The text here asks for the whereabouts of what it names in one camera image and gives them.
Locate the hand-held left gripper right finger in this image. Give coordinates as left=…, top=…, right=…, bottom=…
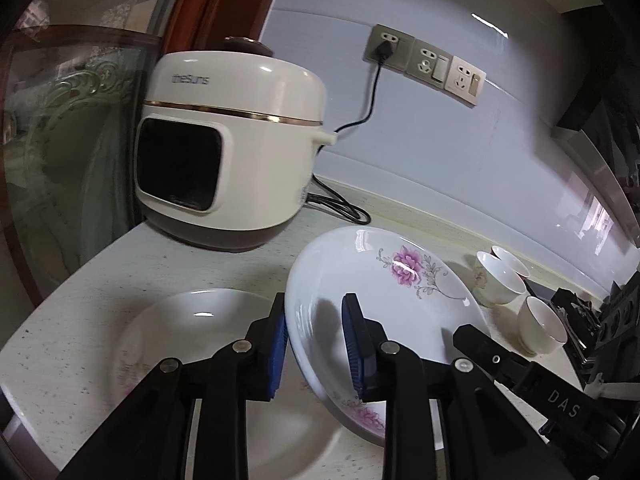
left=341, top=293, right=576, bottom=480

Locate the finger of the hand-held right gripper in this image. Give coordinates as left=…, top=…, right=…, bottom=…
left=452, top=324, right=531, bottom=396

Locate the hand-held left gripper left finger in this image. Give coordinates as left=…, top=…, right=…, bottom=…
left=57, top=292, right=290, bottom=480

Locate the medium white floral plate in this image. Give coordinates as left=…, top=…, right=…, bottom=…
left=285, top=226, right=493, bottom=453

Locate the white bowl with orange outside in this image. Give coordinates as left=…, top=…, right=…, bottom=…
left=490, top=245, right=531, bottom=281

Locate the large white floral plate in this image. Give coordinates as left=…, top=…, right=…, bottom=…
left=0, top=287, right=396, bottom=480

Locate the white bowl with gold rim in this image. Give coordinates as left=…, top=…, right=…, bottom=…
left=517, top=295, right=568, bottom=356

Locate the white bowl with beige flower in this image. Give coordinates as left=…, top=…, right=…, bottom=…
left=473, top=251, right=527, bottom=307

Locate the black gas stove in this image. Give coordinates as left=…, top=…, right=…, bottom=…
left=522, top=270, right=640, bottom=401

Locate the cream rice cooker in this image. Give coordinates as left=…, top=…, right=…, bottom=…
left=134, top=36, right=338, bottom=253

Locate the steel range hood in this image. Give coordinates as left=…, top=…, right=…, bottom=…
left=550, top=5, right=640, bottom=248

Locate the black power cable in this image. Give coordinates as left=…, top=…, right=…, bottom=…
left=306, top=42, right=396, bottom=226

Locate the cream switched wall socket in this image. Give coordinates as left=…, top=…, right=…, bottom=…
left=444, top=55, right=487, bottom=107

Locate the glass door with wooden frame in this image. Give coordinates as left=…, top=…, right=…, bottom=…
left=0, top=0, right=291, bottom=321

